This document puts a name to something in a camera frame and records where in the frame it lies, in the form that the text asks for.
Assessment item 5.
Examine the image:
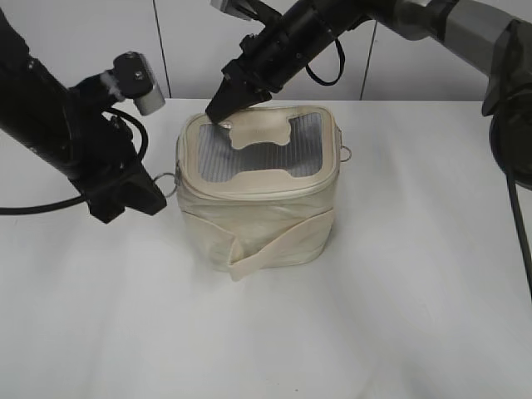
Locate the cream zippered bag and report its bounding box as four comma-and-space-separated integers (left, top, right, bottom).
175, 106, 343, 281

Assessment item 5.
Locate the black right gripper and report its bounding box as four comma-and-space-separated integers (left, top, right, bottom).
205, 16, 328, 124

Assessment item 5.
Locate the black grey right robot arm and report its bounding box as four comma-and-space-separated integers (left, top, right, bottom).
206, 1, 531, 188

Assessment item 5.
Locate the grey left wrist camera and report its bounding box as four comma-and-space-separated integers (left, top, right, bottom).
113, 52, 165, 116

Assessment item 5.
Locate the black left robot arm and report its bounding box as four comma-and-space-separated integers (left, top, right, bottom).
1, 17, 167, 224

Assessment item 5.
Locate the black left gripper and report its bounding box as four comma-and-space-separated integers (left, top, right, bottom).
70, 160, 167, 224

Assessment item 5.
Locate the silver zipper pull ring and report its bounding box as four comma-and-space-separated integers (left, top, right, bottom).
153, 171, 179, 200

